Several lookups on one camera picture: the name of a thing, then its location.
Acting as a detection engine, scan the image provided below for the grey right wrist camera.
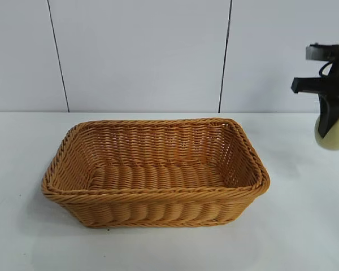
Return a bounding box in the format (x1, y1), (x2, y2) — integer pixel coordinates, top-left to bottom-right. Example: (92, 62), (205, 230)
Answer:
(305, 43), (339, 62)

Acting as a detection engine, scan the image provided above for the tan woven wicker basket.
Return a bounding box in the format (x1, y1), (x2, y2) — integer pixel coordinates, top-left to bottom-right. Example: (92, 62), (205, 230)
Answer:
(41, 117), (271, 230)

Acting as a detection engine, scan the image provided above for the black right camera cable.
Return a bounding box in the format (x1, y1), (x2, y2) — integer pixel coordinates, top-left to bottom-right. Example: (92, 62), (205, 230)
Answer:
(317, 60), (336, 77)

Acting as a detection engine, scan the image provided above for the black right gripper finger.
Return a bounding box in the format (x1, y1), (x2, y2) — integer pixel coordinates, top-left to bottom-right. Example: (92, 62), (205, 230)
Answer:
(318, 94), (339, 139)

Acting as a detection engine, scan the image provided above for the pale yellow egg yolk pastry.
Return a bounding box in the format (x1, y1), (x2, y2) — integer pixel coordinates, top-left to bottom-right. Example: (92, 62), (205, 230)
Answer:
(313, 115), (339, 151)

